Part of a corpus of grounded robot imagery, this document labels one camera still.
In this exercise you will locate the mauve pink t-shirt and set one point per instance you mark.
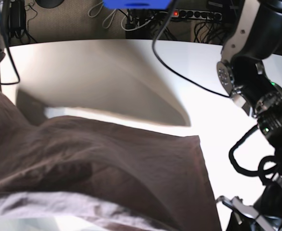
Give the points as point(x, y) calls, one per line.
point(117, 177)

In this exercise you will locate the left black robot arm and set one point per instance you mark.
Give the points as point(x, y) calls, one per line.
point(256, 36)

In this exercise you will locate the blue plastic bin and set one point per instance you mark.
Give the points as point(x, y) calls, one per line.
point(136, 4)

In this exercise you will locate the black power strip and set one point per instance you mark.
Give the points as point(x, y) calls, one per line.
point(197, 15)

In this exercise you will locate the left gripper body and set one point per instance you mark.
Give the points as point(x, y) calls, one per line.
point(257, 217)

